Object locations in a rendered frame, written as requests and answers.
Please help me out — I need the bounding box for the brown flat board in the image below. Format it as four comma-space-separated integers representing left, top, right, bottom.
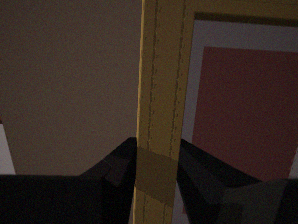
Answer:
0, 0, 142, 176

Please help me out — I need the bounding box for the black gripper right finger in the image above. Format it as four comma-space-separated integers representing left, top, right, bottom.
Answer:
177, 139, 298, 224

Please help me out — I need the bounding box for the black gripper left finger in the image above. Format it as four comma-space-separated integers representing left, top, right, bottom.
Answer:
0, 137, 137, 224

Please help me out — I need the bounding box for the olive-brown picture frame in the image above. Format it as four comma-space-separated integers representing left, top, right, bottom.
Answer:
133, 0, 298, 224

